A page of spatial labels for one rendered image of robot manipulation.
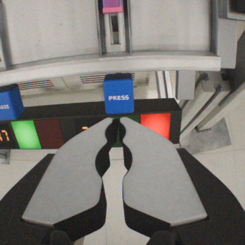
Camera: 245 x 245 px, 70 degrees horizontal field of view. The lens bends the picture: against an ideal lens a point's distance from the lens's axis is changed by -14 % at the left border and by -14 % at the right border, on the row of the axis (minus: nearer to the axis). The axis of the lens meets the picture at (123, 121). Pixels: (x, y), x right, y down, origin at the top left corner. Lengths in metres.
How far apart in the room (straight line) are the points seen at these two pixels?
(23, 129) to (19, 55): 0.08
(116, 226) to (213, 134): 0.58
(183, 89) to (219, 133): 0.75
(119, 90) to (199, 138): 0.77
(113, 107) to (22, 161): 0.86
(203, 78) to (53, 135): 0.20
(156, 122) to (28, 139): 0.14
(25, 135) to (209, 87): 0.22
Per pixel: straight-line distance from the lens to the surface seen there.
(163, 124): 0.20
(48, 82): 0.87
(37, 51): 0.18
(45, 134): 0.22
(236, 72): 0.26
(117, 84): 0.16
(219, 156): 0.94
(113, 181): 0.85
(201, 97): 0.27
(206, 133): 0.93
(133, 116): 0.19
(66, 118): 0.20
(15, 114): 0.20
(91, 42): 0.17
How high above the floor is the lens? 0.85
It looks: 73 degrees down
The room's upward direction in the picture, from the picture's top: 8 degrees counter-clockwise
